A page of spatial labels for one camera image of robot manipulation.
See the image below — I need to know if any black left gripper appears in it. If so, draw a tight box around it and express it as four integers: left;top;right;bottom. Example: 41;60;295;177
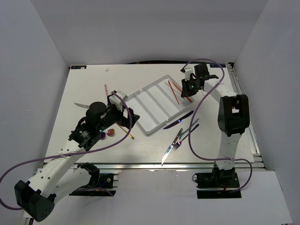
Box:
97;95;139;133

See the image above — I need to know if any orange chopstick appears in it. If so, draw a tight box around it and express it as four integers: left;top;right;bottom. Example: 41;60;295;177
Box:
168;80;180;105
173;82;182;92

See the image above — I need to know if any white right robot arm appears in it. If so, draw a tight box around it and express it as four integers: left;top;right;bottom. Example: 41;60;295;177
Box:
181;76;250;187

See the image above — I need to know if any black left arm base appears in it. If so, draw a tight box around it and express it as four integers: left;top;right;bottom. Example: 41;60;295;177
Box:
69;163;117;197

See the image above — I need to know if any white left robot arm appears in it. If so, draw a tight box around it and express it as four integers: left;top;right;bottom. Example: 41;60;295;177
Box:
14;102;140;222

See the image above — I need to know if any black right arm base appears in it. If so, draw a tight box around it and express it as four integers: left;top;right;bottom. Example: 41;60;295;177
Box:
192;165;241;199

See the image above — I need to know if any gold fork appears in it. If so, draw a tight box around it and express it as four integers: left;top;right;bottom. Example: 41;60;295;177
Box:
116;124;135;140

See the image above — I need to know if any white divided cutlery tray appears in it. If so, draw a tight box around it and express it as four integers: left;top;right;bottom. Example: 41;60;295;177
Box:
126;75;194;135

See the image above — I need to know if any iridescent blue knife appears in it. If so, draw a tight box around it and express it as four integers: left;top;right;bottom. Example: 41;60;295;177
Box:
163;111;194;129

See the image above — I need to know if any right blue table sticker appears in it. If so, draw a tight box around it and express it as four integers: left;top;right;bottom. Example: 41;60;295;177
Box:
209;63;226;68

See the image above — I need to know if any blue table sticker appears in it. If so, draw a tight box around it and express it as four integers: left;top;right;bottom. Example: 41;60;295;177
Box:
70;65;87;69
209;63;226;68

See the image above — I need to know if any teal plastic fork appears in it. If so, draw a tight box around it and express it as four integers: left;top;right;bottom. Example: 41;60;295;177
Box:
180;119;202;136

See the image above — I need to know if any iridescent purple spoon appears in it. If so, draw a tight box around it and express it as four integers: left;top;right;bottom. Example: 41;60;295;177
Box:
100;132;106;139

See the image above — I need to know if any iridescent purple fork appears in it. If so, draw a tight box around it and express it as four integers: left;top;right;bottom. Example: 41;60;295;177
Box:
173;124;199;150

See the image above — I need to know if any left blue table sticker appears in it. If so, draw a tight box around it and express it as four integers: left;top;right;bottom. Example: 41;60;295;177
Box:
70;65;87;69

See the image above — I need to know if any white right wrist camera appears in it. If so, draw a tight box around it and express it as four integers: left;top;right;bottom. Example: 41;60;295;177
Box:
180;67;194;81

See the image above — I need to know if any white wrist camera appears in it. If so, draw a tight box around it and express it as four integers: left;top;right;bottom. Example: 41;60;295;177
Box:
108;90;128;112
180;67;194;81

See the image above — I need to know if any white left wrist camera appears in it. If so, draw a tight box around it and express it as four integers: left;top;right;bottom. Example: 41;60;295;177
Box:
108;90;128;112

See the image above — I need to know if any iridescent blue-handled spoon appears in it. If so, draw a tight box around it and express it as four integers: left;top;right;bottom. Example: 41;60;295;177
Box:
106;128;115;136

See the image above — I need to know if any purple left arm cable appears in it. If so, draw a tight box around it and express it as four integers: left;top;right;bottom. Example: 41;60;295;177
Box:
0;91;132;210

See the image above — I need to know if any pink-handled steel spoon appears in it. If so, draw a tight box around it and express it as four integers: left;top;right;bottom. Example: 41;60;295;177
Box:
105;84;109;96

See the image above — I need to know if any green-handled steel knife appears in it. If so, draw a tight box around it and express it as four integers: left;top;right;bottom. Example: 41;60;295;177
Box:
74;103;90;109

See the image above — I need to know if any aluminium table rail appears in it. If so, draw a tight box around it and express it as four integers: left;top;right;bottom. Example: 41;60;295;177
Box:
43;163;265;172

